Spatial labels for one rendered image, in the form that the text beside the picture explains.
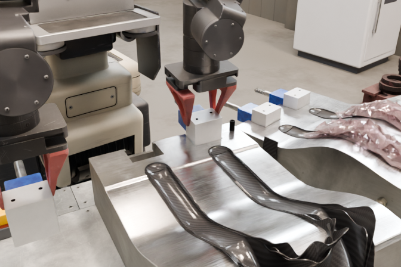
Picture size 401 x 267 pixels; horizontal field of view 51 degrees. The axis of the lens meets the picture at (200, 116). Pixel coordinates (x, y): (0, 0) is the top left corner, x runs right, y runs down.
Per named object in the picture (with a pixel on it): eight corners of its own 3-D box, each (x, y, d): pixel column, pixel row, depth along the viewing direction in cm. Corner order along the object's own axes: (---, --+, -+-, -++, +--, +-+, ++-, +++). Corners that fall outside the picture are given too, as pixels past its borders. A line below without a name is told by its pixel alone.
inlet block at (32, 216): (2, 184, 57) (-7, 151, 55) (40, 174, 60) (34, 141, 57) (15, 248, 47) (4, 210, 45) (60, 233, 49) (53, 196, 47)
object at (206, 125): (164, 114, 80) (163, 89, 77) (188, 108, 82) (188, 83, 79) (194, 152, 70) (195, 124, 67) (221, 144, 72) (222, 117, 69)
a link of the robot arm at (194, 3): (215, -13, 63) (178, -11, 62) (231, 0, 58) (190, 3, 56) (214, 31, 67) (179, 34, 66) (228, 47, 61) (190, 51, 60)
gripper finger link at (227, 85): (235, 123, 71) (238, 73, 66) (197, 134, 68) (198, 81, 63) (215, 105, 76) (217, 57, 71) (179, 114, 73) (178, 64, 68)
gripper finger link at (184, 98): (222, 127, 70) (225, 75, 65) (182, 138, 67) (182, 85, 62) (203, 108, 75) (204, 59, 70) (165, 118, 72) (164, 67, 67)
